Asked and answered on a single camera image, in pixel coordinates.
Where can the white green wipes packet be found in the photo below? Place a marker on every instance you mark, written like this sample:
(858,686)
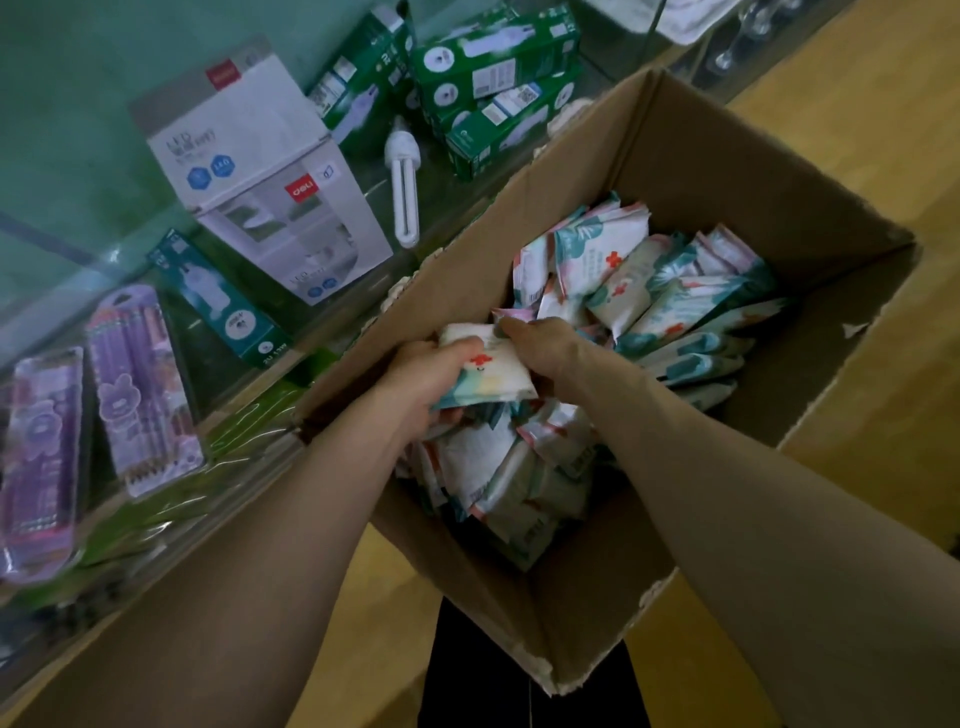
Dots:
(483,378)

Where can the slim green white box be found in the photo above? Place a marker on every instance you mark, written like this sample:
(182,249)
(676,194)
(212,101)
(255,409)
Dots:
(218,300)

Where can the white printed box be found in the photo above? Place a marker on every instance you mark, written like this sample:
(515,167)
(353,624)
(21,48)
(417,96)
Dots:
(270,173)

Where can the person's left hand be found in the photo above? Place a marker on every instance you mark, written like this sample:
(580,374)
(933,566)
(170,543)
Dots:
(420,383)

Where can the person's black trousers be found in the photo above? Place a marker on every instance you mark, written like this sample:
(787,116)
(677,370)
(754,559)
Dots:
(525,675)

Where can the green bulb boxes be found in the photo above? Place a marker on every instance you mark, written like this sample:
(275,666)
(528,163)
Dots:
(480,68)

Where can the white tube lamp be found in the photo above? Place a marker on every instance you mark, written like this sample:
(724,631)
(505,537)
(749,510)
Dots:
(402,180)

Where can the brown cardboard box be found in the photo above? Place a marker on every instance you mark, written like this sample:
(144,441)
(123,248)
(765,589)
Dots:
(720,165)

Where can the person's left forearm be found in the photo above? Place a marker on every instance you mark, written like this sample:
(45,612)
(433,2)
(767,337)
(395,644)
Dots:
(225,600)

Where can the clear wrapped purple items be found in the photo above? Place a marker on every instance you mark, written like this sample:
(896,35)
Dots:
(135,390)

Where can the pile of packets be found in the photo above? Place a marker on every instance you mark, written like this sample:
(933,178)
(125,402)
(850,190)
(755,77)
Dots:
(630,293)

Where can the person's right forearm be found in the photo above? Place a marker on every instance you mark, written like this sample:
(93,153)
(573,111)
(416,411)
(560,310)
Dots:
(780,540)

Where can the person's right hand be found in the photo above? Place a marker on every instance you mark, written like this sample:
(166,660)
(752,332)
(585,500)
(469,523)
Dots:
(548,357)

